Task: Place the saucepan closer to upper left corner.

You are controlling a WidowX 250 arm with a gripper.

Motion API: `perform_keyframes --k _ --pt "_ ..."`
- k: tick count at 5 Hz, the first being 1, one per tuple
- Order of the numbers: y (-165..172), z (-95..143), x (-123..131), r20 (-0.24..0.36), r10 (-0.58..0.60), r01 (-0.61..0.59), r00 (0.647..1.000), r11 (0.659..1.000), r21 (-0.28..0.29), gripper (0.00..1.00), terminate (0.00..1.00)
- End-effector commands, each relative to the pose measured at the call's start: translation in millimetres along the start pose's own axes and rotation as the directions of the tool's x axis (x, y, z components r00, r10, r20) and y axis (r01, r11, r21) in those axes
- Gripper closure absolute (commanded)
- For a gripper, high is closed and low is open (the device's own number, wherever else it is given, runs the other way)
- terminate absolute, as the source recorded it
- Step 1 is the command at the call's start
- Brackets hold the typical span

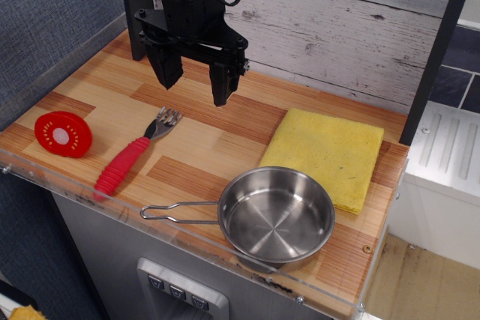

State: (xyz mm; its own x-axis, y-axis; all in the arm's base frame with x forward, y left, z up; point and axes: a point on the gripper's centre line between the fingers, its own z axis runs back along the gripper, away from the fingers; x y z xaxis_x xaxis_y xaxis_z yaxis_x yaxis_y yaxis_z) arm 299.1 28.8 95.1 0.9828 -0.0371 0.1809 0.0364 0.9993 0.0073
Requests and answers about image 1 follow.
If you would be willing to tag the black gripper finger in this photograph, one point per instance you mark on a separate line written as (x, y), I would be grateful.
(224, 81)
(166, 63)

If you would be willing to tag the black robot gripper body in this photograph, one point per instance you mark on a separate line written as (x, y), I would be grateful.
(195, 29)

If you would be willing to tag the stainless steel saucepan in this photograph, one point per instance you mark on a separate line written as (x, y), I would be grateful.
(275, 217)

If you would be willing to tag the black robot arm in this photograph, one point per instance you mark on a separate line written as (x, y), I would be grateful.
(194, 29)

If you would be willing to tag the red toy tomato slice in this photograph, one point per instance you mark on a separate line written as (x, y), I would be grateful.
(63, 133)

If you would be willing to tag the clear acrylic left guard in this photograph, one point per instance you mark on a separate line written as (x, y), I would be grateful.
(18, 102)

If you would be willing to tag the clear acrylic guard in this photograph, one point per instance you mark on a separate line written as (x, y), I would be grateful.
(18, 102)
(334, 306)

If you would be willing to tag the yellow folded cloth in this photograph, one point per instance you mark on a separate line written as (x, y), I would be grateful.
(339, 154)

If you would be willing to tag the clear acrylic front guard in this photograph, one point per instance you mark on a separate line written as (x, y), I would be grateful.
(334, 306)

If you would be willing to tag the grey toy fridge cabinet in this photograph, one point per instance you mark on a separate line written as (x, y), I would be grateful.
(110, 247)

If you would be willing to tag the silver dispenser button panel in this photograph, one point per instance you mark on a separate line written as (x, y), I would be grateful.
(171, 295)

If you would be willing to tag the white ribbed box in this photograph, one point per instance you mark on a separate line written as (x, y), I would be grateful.
(437, 204)

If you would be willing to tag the yellow object bottom left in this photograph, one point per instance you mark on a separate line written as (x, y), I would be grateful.
(26, 313)

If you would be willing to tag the red handled metal fork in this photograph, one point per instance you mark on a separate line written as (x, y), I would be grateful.
(116, 171)

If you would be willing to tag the dark right upright post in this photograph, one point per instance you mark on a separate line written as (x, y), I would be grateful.
(432, 68)

